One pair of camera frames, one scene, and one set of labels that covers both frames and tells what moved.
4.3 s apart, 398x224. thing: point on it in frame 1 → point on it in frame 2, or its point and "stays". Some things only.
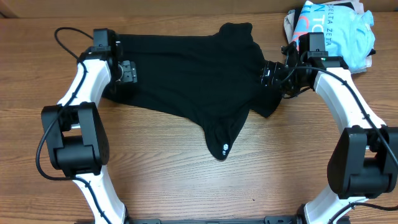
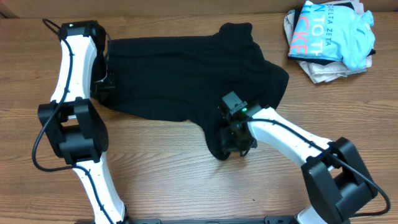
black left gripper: [129, 71] → [111, 83]
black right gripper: [275, 81] → [229, 146]
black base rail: [268, 219] stays
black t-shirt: [213, 79] stays
